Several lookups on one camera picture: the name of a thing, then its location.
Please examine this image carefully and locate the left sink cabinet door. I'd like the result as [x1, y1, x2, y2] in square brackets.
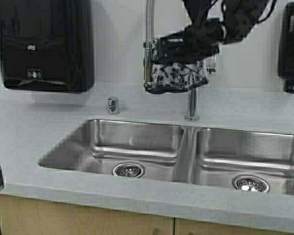
[0, 195, 174, 235]

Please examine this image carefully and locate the sink cabinet door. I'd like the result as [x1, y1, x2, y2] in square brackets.
[0, 195, 174, 235]
[174, 218, 294, 235]

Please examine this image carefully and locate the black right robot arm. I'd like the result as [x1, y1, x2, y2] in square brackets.
[153, 0, 276, 64]

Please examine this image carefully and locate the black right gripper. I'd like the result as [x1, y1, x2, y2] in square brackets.
[154, 18, 225, 63]

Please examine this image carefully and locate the chrome spring neck faucet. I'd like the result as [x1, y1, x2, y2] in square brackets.
[143, 0, 218, 121]

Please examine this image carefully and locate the black white floral cloth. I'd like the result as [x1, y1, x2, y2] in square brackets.
[144, 60, 209, 94]

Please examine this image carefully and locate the right sink cabinet door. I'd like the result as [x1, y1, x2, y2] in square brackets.
[174, 218, 294, 235]

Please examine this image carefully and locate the black paper towel dispenser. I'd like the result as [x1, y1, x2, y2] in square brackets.
[0, 0, 95, 94]

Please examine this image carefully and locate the black wall soap dispenser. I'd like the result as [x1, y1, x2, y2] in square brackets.
[277, 1, 294, 94]

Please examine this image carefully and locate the stainless double sink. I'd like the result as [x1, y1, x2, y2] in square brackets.
[39, 119, 294, 195]

